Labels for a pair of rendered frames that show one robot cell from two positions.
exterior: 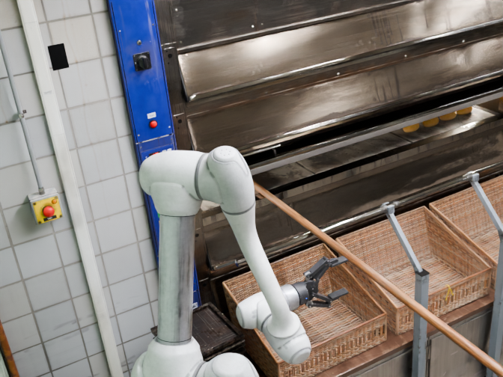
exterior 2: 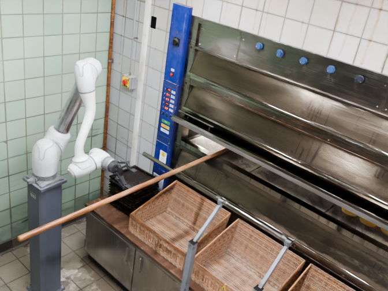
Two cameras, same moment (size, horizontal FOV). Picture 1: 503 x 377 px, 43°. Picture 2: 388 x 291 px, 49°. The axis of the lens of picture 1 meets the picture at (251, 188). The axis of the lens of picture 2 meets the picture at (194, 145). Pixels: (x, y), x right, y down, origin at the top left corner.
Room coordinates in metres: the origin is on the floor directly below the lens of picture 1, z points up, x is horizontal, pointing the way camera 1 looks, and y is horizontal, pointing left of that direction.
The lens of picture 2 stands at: (1.12, -2.43, 2.58)
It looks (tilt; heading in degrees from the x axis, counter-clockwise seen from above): 26 degrees down; 63
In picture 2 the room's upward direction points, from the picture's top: 10 degrees clockwise
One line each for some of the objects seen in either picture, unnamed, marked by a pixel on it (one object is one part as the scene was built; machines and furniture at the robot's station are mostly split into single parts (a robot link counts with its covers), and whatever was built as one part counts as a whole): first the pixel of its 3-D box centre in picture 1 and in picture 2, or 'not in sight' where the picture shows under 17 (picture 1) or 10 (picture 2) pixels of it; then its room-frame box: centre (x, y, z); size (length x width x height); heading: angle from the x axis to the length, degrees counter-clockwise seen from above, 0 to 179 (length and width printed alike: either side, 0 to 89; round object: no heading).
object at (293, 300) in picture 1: (287, 298); (109, 164); (1.72, -0.08, 1.19); 0.09 x 0.06 x 0.09; 26
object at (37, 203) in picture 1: (46, 206); (129, 81); (2.05, 0.75, 1.46); 0.10 x 0.07 x 0.10; 115
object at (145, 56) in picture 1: (142, 56); (175, 38); (2.23, 0.34, 1.92); 0.06 x 0.04 x 0.11; 115
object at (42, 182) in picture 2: not in sight; (42, 175); (1.32, 0.10, 1.03); 0.22 x 0.18 x 0.06; 30
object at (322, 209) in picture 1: (372, 191); (275, 213); (2.73, -0.59, 1.02); 1.79 x 0.11 x 0.19; 115
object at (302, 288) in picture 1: (305, 291); (116, 169); (1.75, -0.15, 1.18); 0.09 x 0.07 x 0.08; 116
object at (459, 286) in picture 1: (411, 265); (245, 268); (2.50, -0.73, 0.72); 0.56 x 0.49 x 0.28; 115
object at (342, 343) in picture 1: (303, 310); (179, 222); (2.24, -0.18, 0.72); 0.56 x 0.49 x 0.28; 116
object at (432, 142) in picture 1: (369, 163); (282, 195); (2.75, -0.58, 1.16); 1.80 x 0.06 x 0.04; 115
